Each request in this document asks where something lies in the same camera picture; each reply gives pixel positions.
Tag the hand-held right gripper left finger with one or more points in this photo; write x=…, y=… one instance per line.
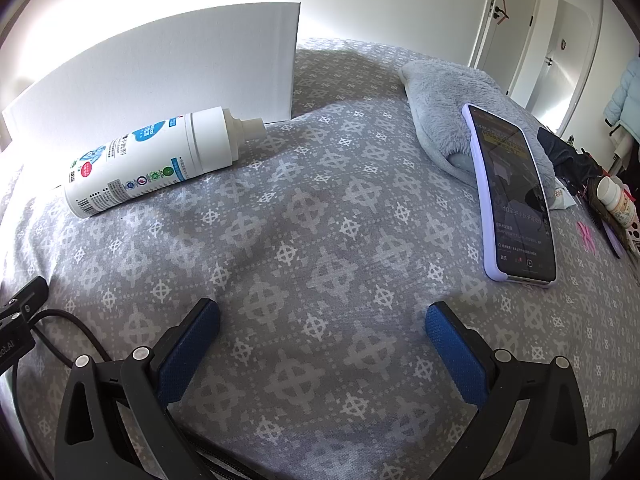
x=190, y=350

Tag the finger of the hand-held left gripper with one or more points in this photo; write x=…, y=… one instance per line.
x=22, y=305

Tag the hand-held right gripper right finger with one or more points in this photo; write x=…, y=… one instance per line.
x=452, y=350

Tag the white spray bottle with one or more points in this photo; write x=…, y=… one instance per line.
x=150, y=160

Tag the smartphone in lilac case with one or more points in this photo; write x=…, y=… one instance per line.
x=515, y=200

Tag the pink hair clip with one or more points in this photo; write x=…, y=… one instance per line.
x=585, y=235

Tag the white pill bottle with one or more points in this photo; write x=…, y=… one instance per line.
x=615, y=200

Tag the dark cloth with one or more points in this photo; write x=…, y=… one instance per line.
x=565, y=155

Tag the grey plush pillow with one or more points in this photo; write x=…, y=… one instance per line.
x=435, y=95

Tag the light blue jacket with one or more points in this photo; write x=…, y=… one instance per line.
x=622, y=105

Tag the white closet door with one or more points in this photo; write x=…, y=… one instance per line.
x=565, y=60

